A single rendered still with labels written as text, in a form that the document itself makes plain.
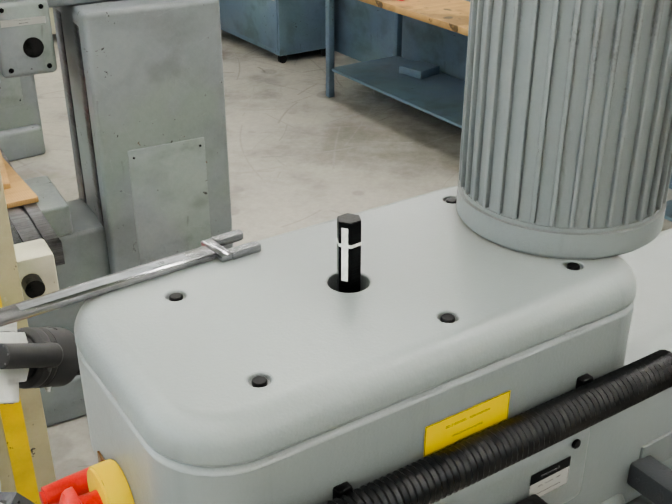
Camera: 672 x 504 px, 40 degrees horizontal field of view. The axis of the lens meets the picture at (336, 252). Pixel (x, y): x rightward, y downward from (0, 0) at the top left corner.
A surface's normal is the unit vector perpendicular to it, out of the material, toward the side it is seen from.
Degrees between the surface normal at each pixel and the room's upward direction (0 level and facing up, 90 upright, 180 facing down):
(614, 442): 90
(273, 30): 90
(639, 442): 90
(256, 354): 0
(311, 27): 90
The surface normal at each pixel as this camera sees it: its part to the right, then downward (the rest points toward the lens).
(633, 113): 0.33, 0.44
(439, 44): -0.84, 0.26
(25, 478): 0.55, 0.39
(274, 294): 0.00, -0.89
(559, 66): -0.35, 0.43
